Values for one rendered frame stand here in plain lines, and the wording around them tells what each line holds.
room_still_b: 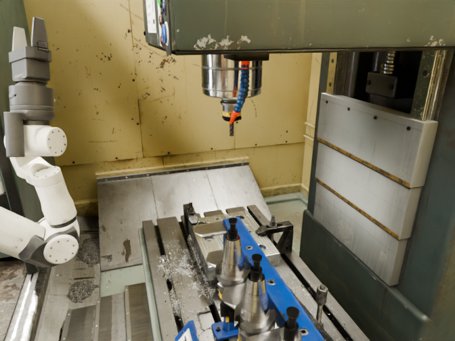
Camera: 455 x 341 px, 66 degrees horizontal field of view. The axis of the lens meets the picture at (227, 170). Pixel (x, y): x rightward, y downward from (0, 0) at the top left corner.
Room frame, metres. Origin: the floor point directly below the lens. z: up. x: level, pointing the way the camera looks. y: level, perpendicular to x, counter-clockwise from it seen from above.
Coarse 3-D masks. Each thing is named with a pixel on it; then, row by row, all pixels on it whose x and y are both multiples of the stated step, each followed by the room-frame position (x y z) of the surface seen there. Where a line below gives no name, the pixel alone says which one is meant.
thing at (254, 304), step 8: (248, 280) 0.41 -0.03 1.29; (264, 280) 0.41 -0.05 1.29; (248, 288) 0.41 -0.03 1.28; (256, 288) 0.41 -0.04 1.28; (264, 288) 0.41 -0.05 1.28; (248, 296) 0.41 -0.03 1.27; (256, 296) 0.40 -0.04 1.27; (264, 296) 0.41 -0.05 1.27; (248, 304) 0.40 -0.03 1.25; (256, 304) 0.40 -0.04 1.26; (264, 304) 0.41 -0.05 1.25; (240, 312) 0.42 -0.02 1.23; (248, 312) 0.40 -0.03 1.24; (256, 312) 0.40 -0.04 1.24; (264, 312) 0.40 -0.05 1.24; (248, 320) 0.40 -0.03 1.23; (256, 320) 0.40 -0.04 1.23; (264, 320) 0.40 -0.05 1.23
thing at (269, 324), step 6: (240, 306) 0.43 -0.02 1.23; (234, 312) 0.42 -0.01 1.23; (270, 312) 0.42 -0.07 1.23; (234, 318) 0.42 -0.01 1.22; (240, 318) 0.41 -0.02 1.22; (270, 318) 0.41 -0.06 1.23; (234, 324) 0.41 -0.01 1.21; (240, 324) 0.40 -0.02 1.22; (246, 324) 0.40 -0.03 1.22; (252, 324) 0.40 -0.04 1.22; (258, 324) 0.40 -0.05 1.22; (264, 324) 0.40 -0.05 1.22; (270, 324) 0.40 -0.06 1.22; (246, 330) 0.39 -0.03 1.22; (252, 330) 0.39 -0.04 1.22; (258, 330) 0.39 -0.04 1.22; (264, 330) 0.39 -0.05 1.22; (246, 336) 0.39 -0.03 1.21
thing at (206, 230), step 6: (216, 222) 0.71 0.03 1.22; (222, 222) 0.71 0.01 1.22; (198, 228) 0.68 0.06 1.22; (204, 228) 0.68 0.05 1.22; (210, 228) 0.68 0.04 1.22; (216, 228) 0.68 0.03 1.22; (222, 228) 0.68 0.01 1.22; (198, 234) 0.66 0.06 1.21; (204, 234) 0.66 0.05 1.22; (210, 234) 0.66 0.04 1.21; (216, 234) 0.66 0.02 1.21; (222, 234) 0.66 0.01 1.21
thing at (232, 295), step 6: (228, 288) 0.48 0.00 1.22; (234, 288) 0.48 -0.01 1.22; (240, 288) 0.48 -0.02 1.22; (228, 294) 0.47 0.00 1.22; (234, 294) 0.47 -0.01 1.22; (240, 294) 0.47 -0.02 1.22; (228, 300) 0.46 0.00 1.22; (234, 300) 0.45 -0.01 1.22; (240, 300) 0.45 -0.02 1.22; (234, 306) 0.44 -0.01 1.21
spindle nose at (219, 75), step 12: (204, 60) 0.90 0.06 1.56; (216, 60) 0.88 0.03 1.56; (228, 60) 0.87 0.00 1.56; (204, 72) 0.91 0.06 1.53; (216, 72) 0.88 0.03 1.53; (228, 72) 0.87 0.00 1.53; (240, 72) 0.87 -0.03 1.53; (252, 72) 0.88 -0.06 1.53; (204, 84) 0.91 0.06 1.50; (216, 84) 0.88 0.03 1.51; (228, 84) 0.87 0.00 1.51; (252, 84) 0.88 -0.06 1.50; (216, 96) 0.88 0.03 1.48; (228, 96) 0.87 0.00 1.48; (252, 96) 0.89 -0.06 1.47
